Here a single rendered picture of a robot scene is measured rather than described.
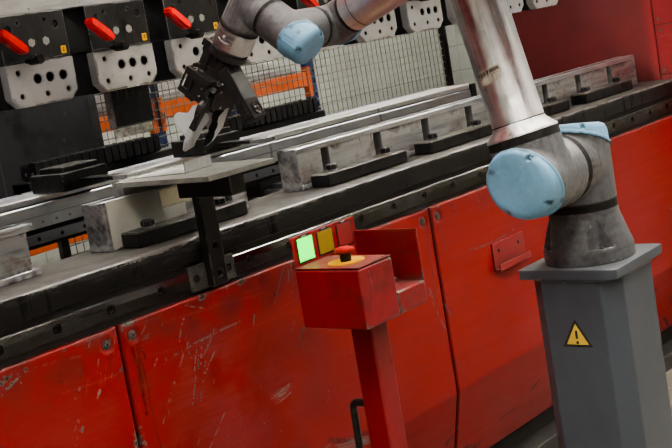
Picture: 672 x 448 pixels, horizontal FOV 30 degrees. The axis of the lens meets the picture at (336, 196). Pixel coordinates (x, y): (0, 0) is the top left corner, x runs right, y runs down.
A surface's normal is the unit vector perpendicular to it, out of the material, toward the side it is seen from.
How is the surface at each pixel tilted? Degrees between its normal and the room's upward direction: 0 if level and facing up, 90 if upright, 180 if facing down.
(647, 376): 90
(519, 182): 97
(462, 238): 90
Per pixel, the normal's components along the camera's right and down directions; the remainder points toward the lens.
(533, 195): -0.55, 0.33
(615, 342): 0.11, 0.11
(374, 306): 0.77, -0.04
